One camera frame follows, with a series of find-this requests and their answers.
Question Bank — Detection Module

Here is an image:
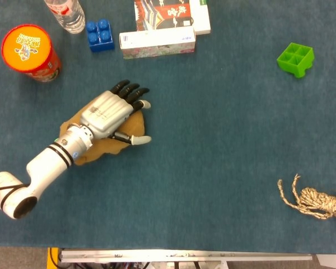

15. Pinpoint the red orange snack canister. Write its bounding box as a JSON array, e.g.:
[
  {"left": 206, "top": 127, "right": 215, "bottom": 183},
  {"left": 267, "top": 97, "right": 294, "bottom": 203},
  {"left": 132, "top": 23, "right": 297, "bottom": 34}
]
[{"left": 1, "top": 24, "right": 62, "bottom": 83}]

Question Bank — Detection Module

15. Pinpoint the green plastic grid block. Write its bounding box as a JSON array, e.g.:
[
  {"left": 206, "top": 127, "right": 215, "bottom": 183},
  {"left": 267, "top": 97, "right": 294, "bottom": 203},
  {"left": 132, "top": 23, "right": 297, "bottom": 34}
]
[{"left": 276, "top": 42, "right": 315, "bottom": 79}]

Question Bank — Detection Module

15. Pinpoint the clear plastic water bottle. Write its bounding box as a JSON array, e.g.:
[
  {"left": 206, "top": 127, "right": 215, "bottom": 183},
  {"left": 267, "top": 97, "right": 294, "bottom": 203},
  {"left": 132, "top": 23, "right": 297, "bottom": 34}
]
[{"left": 43, "top": 0, "right": 86, "bottom": 35}]

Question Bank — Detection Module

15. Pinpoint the red black printed box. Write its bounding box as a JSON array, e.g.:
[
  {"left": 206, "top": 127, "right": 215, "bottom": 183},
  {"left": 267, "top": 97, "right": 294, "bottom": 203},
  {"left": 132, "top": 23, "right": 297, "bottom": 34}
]
[{"left": 133, "top": 0, "right": 195, "bottom": 31}]

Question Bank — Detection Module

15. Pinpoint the yellow frame bracket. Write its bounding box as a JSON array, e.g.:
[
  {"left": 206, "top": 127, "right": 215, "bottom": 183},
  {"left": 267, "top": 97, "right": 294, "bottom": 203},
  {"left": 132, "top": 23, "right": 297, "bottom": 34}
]
[{"left": 46, "top": 247, "right": 62, "bottom": 269}]

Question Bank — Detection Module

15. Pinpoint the blue toy building block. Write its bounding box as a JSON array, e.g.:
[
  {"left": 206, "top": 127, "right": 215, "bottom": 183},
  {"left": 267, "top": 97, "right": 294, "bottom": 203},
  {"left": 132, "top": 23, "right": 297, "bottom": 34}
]
[{"left": 85, "top": 18, "right": 115, "bottom": 53}]

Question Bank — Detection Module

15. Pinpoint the beige braided rope bundle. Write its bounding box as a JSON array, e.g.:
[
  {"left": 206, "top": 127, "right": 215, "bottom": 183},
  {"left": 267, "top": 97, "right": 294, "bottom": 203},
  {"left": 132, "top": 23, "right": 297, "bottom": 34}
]
[{"left": 277, "top": 173, "right": 336, "bottom": 222}]

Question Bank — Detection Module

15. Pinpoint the white box with green mark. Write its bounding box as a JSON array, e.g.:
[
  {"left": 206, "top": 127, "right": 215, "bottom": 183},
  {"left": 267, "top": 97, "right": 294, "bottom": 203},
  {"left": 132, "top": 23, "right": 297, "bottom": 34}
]
[{"left": 189, "top": 0, "right": 212, "bottom": 36}]

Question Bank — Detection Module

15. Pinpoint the black cable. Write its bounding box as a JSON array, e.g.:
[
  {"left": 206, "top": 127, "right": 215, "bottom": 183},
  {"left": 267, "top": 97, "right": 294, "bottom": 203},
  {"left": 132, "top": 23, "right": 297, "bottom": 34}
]
[{"left": 49, "top": 247, "right": 63, "bottom": 269}]

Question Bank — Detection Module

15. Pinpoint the brown plush toy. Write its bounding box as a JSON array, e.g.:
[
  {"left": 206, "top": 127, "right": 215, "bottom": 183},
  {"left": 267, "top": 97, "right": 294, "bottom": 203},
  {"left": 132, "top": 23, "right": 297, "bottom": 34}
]
[{"left": 59, "top": 108, "right": 146, "bottom": 166}]

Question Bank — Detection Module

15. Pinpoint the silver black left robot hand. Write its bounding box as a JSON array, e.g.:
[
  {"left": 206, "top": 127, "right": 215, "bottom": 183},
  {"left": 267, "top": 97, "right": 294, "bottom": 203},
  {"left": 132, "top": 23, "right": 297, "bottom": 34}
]
[{"left": 80, "top": 79, "right": 152, "bottom": 146}]

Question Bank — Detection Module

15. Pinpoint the silver aluminium frame rail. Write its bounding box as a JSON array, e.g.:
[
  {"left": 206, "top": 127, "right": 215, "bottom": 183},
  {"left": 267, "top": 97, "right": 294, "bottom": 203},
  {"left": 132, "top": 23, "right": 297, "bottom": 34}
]
[{"left": 58, "top": 248, "right": 314, "bottom": 263}]

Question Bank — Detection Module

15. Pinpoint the white floral tissue box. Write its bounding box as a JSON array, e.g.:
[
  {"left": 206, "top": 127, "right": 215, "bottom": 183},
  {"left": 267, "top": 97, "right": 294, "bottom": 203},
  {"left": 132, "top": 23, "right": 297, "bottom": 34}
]
[{"left": 119, "top": 26, "right": 197, "bottom": 60}]

